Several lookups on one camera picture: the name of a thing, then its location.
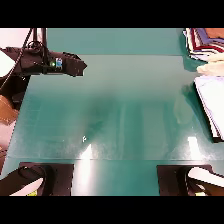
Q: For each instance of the white folded garment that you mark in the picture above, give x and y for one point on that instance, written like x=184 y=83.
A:
x=213 y=100

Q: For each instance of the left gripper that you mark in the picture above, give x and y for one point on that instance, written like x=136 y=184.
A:
x=74 y=64

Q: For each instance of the blue garment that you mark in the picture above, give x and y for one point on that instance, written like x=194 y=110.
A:
x=205 y=35

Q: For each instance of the brown garment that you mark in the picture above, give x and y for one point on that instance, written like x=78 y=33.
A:
x=216 y=32

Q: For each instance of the cream white garment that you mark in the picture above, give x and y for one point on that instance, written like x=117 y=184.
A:
x=211 y=68

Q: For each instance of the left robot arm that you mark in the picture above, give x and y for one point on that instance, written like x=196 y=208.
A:
x=31 y=63

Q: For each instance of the red garment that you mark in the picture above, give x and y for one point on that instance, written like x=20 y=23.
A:
x=213 y=48

